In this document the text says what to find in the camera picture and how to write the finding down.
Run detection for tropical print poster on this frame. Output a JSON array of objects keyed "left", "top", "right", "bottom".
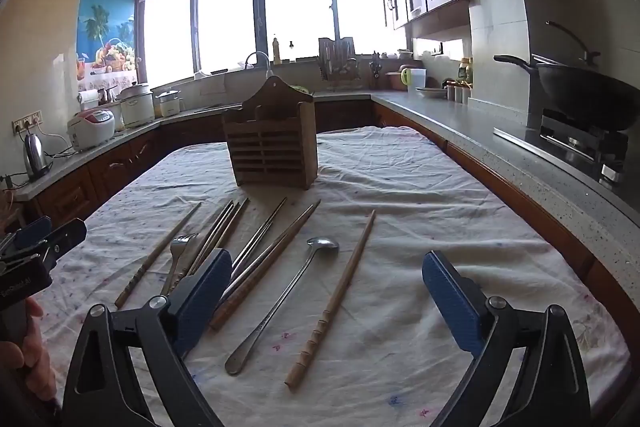
[{"left": 76, "top": 0, "right": 138, "bottom": 92}]

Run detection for metal fork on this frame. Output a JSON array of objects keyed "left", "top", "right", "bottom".
[{"left": 159, "top": 232, "right": 200, "bottom": 298}]

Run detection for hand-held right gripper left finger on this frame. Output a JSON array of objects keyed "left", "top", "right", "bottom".
[{"left": 62, "top": 248, "right": 233, "bottom": 427}]

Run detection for black wok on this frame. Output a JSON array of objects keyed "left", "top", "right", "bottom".
[{"left": 493, "top": 54, "right": 640, "bottom": 132}]

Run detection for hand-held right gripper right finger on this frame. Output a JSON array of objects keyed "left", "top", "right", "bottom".
[{"left": 421, "top": 250, "right": 592, "bottom": 427}]

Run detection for light wooden ringed chopstick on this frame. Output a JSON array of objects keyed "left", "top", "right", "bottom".
[{"left": 284, "top": 209, "right": 377, "bottom": 392}]

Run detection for white jug green handle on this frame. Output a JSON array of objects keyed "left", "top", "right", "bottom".
[{"left": 400, "top": 67, "right": 427, "bottom": 94}]

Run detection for curved sink faucet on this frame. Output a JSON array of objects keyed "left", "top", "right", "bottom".
[{"left": 243, "top": 51, "right": 273, "bottom": 80}]

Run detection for wall power outlet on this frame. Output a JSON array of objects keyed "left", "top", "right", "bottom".
[{"left": 12, "top": 109, "right": 43, "bottom": 134}]

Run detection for white floral tablecloth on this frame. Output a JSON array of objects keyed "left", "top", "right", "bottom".
[{"left": 37, "top": 125, "right": 632, "bottom": 427}]

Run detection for wooden utensil holder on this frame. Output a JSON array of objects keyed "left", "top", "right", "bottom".
[{"left": 221, "top": 75, "right": 317, "bottom": 190}]

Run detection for thin metal chopstick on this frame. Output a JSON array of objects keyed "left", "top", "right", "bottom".
[
  {"left": 186, "top": 200, "right": 236, "bottom": 278},
  {"left": 192, "top": 201, "right": 243, "bottom": 275}
]

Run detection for thin brown chopstick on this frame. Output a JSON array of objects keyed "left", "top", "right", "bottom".
[{"left": 210, "top": 198, "right": 250, "bottom": 253}]

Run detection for long metal spoon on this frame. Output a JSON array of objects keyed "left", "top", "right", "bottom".
[{"left": 224, "top": 237, "right": 340, "bottom": 376}]

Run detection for dish drying rack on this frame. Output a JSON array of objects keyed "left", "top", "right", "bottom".
[{"left": 317, "top": 36, "right": 363, "bottom": 90}]

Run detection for dark wooden chopstick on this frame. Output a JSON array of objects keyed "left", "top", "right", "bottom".
[
  {"left": 114, "top": 202, "right": 202, "bottom": 309},
  {"left": 220, "top": 207, "right": 313, "bottom": 308},
  {"left": 208, "top": 199, "right": 322, "bottom": 332}
]

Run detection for large white rice cooker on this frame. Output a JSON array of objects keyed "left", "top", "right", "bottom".
[{"left": 116, "top": 83, "right": 156, "bottom": 128}]

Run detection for white red rice cooker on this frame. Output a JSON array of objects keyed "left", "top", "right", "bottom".
[{"left": 67, "top": 108, "right": 117, "bottom": 152}]

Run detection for grey kitchen counter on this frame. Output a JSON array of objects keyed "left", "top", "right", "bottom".
[{"left": 15, "top": 89, "right": 640, "bottom": 280}]

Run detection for wooden base cabinets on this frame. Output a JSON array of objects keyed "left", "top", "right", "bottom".
[{"left": 25, "top": 99, "right": 640, "bottom": 308}]

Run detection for person's left hand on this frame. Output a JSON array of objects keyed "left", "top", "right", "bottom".
[{"left": 0, "top": 297, "right": 59, "bottom": 408}]

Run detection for steel electric kettle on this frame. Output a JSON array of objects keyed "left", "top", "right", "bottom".
[{"left": 23, "top": 132, "right": 48, "bottom": 180}]

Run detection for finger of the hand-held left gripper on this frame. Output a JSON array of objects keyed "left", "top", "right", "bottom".
[
  {"left": 12, "top": 216, "right": 52, "bottom": 249},
  {"left": 39, "top": 218, "right": 87, "bottom": 274}
]

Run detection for black curved utensil handle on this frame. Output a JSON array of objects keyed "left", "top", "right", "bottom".
[{"left": 545, "top": 21, "right": 601, "bottom": 65}]

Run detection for small white cooker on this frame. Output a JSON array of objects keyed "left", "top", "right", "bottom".
[{"left": 155, "top": 89, "right": 182, "bottom": 118}]

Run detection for gas stove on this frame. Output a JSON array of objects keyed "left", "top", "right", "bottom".
[{"left": 492, "top": 107, "right": 631, "bottom": 185}]

